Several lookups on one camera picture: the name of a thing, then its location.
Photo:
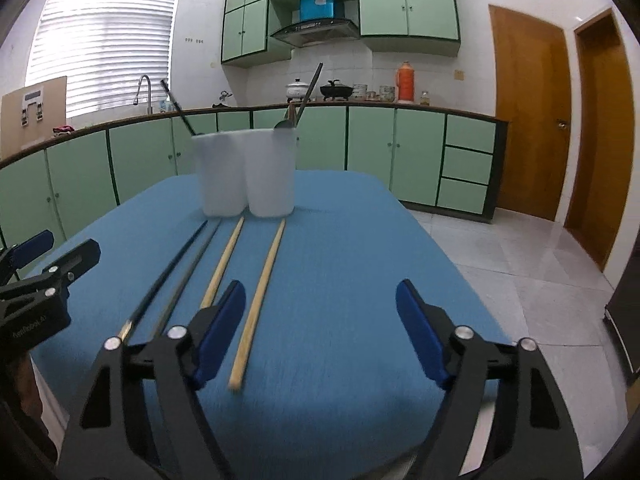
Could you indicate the green base cabinets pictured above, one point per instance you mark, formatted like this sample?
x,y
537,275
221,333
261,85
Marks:
x,y
370,145

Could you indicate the person's left forearm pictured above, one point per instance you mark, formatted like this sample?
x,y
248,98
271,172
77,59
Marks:
x,y
22,400

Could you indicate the white window blind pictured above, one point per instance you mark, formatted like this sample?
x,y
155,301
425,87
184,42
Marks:
x,y
105,40

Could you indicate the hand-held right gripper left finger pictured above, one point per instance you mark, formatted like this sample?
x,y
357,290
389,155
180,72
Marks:
x,y
222,330

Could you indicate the orange thermos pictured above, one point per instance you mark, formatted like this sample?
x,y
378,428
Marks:
x,y
405,85

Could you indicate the black range hood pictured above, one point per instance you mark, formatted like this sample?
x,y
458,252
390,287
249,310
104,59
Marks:
x,y
315,31

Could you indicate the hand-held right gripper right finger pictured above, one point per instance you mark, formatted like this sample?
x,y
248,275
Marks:
x,y
422,332

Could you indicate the green drawer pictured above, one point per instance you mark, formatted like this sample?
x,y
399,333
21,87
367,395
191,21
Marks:
x,y
470,131
466,165
462,196

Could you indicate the stack of bowls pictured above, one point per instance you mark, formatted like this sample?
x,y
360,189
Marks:
x,y
360,92

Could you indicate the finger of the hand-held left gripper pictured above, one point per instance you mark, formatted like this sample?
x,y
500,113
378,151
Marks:
x,y
32,247
75,260

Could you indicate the black wok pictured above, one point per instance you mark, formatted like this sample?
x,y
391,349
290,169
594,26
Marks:
x,y
336,91

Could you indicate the white cooking pot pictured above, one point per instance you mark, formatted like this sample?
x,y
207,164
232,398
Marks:
x,y
296,90

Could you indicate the blue tablecloth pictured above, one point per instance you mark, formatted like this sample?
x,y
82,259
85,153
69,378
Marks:
x,y
340,270

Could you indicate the red cloth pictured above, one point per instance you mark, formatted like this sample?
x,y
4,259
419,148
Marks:
x,y
64,129

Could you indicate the metal kitchen faucet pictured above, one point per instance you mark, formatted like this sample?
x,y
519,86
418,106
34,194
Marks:
x,y
145,80

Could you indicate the cardboard box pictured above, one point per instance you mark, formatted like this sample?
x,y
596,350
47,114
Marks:
x,y
20,132

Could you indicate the green wall cabinets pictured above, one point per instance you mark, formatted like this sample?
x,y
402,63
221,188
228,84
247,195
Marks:
x,y
410,5

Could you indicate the black chopstick with gold band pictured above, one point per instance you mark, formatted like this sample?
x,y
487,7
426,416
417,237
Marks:
x,y
177,107
165,280

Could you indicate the gas stove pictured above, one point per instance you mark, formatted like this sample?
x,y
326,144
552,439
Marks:
x,y
320,100

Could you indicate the white two-compartment utensil holder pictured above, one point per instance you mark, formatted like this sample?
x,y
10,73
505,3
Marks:
x,y
240,175

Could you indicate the dark furniture piece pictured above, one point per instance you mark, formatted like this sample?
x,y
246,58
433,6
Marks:
x,y
622,320

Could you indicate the plain wooden door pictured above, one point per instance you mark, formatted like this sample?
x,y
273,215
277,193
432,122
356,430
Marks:
x,y
600,135

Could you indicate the blue box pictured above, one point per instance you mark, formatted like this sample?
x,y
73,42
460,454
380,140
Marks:
x,y
317,6

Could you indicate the bottles beside sink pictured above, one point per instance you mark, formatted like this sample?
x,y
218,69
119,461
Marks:
x,y
166,106

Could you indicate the dark kitchen countertop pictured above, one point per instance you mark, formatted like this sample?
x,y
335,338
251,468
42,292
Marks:
x,y
400,105

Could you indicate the grey metal chopstick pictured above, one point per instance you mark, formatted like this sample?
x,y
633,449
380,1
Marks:
x,y
195,265
310,91

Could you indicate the wooden chopstick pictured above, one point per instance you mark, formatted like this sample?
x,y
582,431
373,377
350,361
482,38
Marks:
x,y
222,260
260,290

